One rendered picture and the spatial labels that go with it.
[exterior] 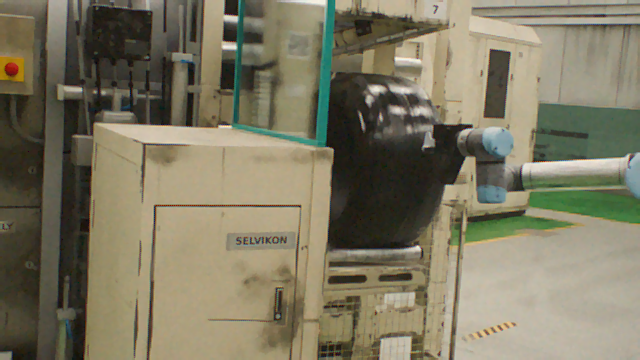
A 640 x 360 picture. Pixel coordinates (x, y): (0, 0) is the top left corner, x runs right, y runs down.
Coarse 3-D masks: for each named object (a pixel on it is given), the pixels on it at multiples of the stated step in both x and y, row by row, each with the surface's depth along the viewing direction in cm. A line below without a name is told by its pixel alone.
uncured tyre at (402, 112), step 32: (352, 96) 238; (384, 96) 236; (416, 96) 242; (352, 128) 235; (384, 128) 230; (416, 128) 234; (352, 160) 284; (384, 160) 229; (416, 160) 232; (352, 192) 235; (384, 192) 230; (416, 192) 234; (352, 224) 238; (384, 224) 236; (416, 224) 241
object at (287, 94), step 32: (256, 0) 202; (288, 0) 184; (320, 0) 168; (256, 32) 202; (288, 32) 183; (320, 32) 168; (256, 64) 202; (288, 64) 183; (320, 64) 168; (256, 96) 201; (288, 96) 183; (320, 96) 166; (256, 128) 200; (288, 128) 183; (320, 128) 167
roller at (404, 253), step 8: (336, 248) 240; (344, 248) 241; (352, 248) 242; (360, 248) 243; (368, 248) 244; (376, 248) 245; (384, 248) 246; (392, 248) 248; (400, 248) 249; (408, 248) 250; (416, 248) 251; (336, 256) 239; (344, 256) 240; (352, 256) 241; (360, 256) 242; (368, 256) 243; (376, 256) 244; (384, 256) 246; (392, 256) 247; (400, 256) 248; (408, 256) 249; (416, 256) 251
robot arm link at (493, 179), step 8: (504, 160) 204; (480, 168) 204; (488, 168) 203; (496, 168) 203; (504, 168) 204; (480, 176) 204; (488, 176) 203; (496, 176) 203; (504, 176) 204; (512, 176) 210; (480, 184) 204; (488, 184) 203; (496, 184) 203; (504, 184) 204; (512, 184) 210; (480, 192) 205; (488, 192) 203; (496, 192) 203; (504, 192) 204; (480, 200) 205; (488, 200) 203; (496, 200) 203; (504, 200) 205
